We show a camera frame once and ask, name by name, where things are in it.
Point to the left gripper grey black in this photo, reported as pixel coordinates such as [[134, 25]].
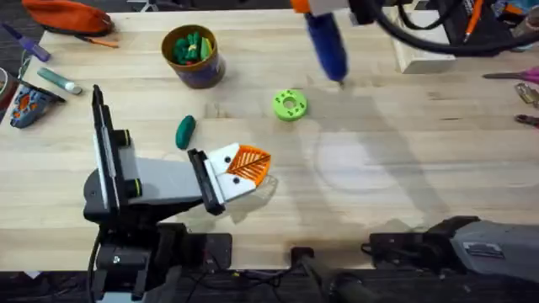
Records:
[[168, 179]]

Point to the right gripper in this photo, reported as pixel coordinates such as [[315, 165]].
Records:
[[364, 10]]

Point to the blue electric screwdriver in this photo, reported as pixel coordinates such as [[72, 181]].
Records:
[[327, 46]]

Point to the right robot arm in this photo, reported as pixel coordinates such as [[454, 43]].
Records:
[[484, 248]]

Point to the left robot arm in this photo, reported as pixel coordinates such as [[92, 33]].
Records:
[[126, 252]]

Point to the dark green vegetable toy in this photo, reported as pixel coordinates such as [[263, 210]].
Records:
[[185, 131]]

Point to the green disc with holes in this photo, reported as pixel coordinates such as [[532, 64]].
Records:
[[289, 105]]

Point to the pale wooden box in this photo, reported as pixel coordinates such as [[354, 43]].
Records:
[[421, 59]]

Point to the brown tub with green toys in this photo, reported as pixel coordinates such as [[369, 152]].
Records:
[[193, 56]]

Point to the left wrist black upright plate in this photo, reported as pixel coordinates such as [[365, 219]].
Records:
[[105, 147]]

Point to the black box with tools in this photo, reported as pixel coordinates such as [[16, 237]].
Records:
[[492, 17]]

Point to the teal tube with white cap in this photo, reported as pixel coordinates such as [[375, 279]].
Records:
[[59, 81]]

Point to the metal hand tool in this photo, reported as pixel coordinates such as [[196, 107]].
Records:
[[527, 93]]

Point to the orange soft pouch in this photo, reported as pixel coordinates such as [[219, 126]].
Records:
[[67, 17]]

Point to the purple pen tool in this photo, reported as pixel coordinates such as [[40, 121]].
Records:
[[29, 44]]

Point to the tape roll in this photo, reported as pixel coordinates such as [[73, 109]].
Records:
[[6, 88]]

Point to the black rail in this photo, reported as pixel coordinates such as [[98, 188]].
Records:
[[261, 288]]

